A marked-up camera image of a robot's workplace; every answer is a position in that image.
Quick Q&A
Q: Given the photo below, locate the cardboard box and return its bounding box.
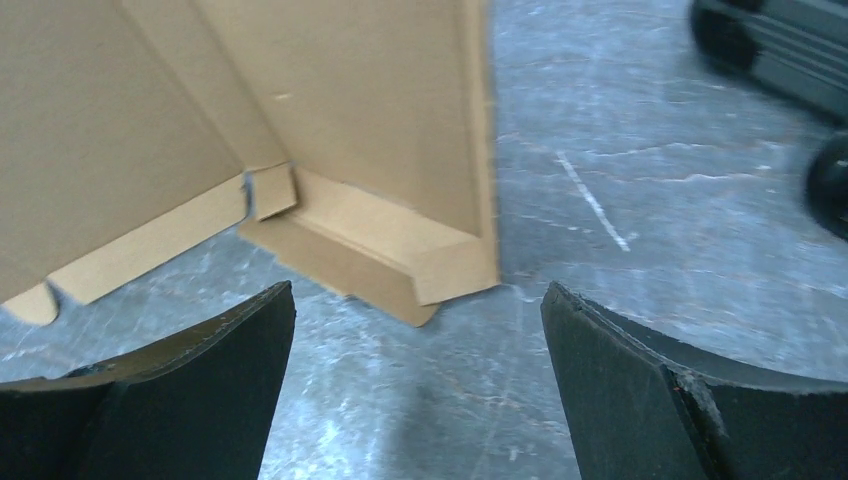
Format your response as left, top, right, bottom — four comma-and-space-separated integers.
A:
1, 1, 500, 326

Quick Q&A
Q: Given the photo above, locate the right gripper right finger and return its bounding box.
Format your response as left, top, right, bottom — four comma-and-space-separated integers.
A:
541, 282, 847, 479

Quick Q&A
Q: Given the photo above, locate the black poker chip case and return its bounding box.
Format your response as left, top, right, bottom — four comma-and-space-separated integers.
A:
689, 0, 847, 239

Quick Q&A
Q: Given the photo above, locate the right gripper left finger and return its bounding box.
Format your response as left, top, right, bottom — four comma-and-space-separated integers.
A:
1, 281, 296, 479

